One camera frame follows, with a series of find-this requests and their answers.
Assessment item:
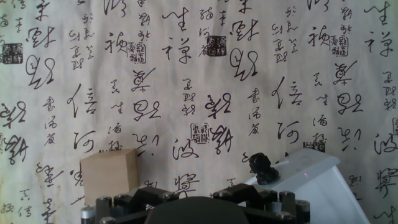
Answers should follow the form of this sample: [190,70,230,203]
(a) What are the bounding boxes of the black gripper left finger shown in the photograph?
[80,185,180,224]

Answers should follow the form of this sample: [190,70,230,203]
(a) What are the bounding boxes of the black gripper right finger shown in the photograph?
[213,183,312,224]

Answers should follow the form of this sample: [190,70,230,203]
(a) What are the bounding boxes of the light wooden block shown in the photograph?
[80,148,140,206]

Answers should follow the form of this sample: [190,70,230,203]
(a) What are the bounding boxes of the calligraphy print beige cloth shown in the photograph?
[0,0,398,224]

